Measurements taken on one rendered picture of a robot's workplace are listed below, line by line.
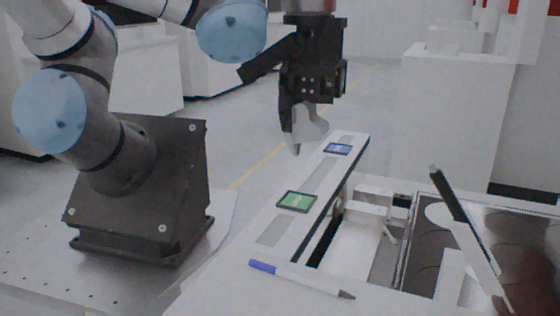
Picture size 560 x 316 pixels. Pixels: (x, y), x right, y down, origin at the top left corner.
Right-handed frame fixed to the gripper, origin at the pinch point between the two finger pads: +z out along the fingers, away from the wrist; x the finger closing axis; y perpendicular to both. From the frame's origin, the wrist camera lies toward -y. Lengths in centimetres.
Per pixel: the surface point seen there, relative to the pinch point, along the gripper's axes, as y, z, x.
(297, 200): 0.9, 9.6, 0.5
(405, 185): 16, 24, 43
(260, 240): -0.3, 10.5, -11.2
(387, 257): 16.1, 24.0, 10.4
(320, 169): 0.2, 10.4, 15.7
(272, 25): -264, 21, 575
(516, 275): 36.1, 16.1, 2.6
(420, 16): -35, 7, 797
